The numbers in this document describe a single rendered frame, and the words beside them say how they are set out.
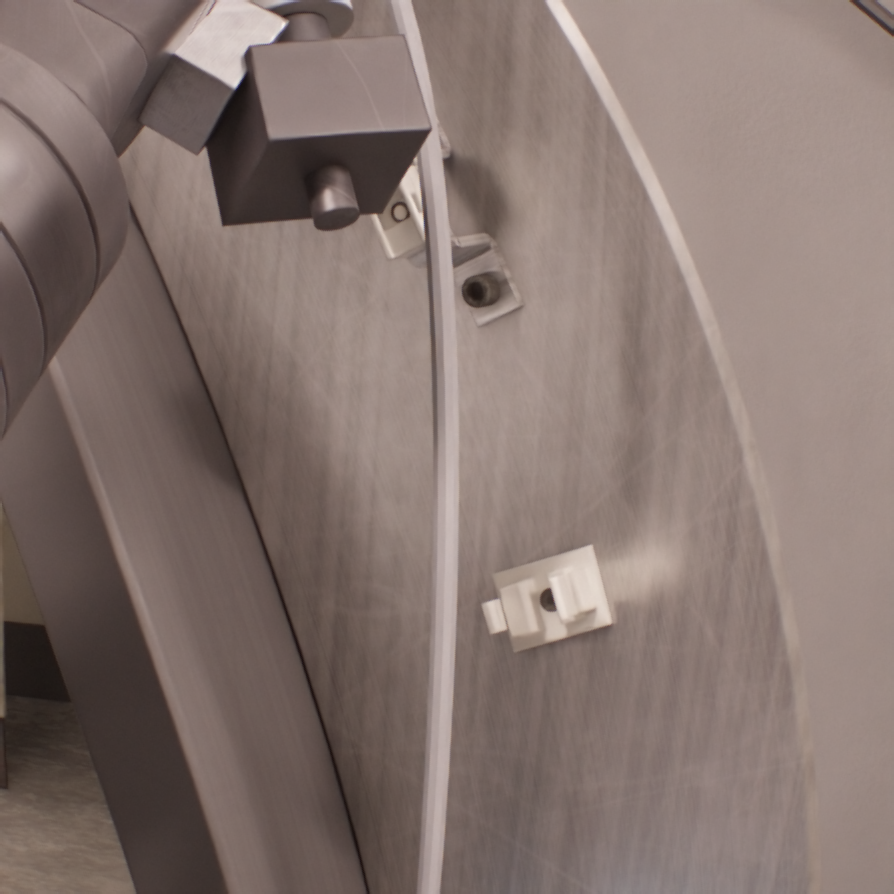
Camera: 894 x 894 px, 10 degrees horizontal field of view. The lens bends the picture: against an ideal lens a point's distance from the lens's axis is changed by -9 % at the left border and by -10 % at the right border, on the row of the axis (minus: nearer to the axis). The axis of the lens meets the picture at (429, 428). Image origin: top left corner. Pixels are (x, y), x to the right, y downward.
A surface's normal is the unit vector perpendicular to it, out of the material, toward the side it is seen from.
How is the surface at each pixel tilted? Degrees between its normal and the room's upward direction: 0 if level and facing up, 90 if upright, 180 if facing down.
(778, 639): 90
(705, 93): 90
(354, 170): 140
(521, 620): 90
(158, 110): 128
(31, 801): 0
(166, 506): 63
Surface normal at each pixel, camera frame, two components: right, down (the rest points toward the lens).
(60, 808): 0.07, -0.98
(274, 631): 0.81, -0.26
